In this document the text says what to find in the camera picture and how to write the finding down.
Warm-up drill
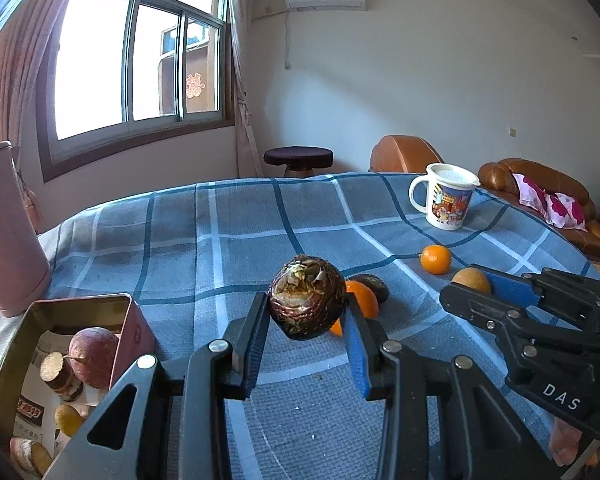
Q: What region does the printed paper leaflet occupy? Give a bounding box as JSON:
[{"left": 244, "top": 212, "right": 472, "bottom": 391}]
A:
[{"left": 15, "top": 330, "right": 116, "bottom": 461}]

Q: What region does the pink curtain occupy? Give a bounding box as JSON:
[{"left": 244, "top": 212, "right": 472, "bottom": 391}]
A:
[{"left": 0, "top": 0, "right": 81, "bottom": 161}]

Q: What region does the blue plaid tablecloth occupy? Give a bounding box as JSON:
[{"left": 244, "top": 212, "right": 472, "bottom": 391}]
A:
[{"left": 0, "top": 171, "right": 600, "bottom": 480}]

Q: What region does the dark cracked round fruit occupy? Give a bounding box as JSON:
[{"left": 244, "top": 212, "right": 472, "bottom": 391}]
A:
[{"left": 268, "top": 255, "right": 347, "bottom": 341}]

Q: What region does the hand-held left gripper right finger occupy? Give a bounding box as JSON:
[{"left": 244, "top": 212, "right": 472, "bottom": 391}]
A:
[{"left": 341, "top": 294, "right": 553, "bottom": 480}]

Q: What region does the small yellow fruit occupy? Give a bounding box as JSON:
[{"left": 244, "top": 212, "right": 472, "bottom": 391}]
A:
[
  {"left": 451, "top": 266, "right": 493, "bottom": 296},
  {"left": 54, "top": 404, "right": 87, "bottom": 438}
]

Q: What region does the brown leather sofa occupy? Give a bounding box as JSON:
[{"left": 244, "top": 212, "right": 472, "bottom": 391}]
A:
[{"left": 477, "top": 158, "right": 600, "bottom": 261}]

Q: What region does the small round orange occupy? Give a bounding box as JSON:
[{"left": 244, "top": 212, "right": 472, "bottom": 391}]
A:
[{"left": 419, "top": 244, "right": 453, "bottom": 276}]

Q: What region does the pale tied curtain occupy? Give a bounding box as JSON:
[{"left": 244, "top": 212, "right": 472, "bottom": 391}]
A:
[{"left": 227, "top": 0, "right": 262, "bottom": 178}]

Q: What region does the person's right hand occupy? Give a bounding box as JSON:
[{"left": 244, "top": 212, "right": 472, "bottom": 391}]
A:
[{"left": 549, "top": 417, "right": 595, "bottom": 466}]

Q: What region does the sliding glass window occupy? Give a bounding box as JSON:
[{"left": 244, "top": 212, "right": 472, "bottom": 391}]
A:
[{"left": 36, "top": 0, "right": 237, "bottom": 183}]

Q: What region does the reddish purple fruit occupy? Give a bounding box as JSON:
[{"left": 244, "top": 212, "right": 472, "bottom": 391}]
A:
[{"left": 68, "top": 327, "right": 121, "bottom": 390}]

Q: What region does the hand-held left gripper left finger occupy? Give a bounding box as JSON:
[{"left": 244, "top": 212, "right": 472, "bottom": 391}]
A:
[{"left": 42, "top": 291, "right": 272, "bottom": 480}]

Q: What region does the rectangular metal tin box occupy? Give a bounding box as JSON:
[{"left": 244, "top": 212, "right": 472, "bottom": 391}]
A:
[{"left": 0, "top": 294, "right": 157, "bottom": 480}]

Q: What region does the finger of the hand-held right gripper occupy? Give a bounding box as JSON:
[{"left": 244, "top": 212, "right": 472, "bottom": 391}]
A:
[
  {"left": 440, "top": 282, "right": 600, "bottom": 356},
  {"left": 482, "top": 267, "right": 600, "bottom": 333}
]

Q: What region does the pink floral cushion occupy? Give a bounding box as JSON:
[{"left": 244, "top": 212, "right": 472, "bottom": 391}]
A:
[{"left": 512, "top": 172, "right": 588, "bottom": 231}]

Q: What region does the brown leather armchair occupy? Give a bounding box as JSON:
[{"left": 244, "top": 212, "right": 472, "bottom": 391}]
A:
[{"left": 370, "top": 135, "right": 446, "bottom": 174}]

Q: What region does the pink electric kettle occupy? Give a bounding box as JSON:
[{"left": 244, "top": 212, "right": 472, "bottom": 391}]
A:
[{"left": 0, "top": 142, "right": 52, "bottom": 317}]

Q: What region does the white cartoon print mug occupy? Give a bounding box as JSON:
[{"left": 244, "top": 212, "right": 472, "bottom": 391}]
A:
[{"left": 409, "top": 162, "right": 481, "bottom": 231}]

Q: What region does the large orange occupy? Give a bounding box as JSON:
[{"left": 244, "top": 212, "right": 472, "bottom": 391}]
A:
[{"left": 330, "top": 280, "right": 381, "bottom": 337}]

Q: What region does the round dark wooden stool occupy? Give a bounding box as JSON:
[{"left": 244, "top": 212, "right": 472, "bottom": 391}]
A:
[{"left": 263, "top": 146, "right": 334, "bottom": 178}]

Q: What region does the cut brown root piece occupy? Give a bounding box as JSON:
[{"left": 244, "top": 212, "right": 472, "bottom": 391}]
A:
[{"left": 39, "top": 351, "right": 85, "bottom": 402}]

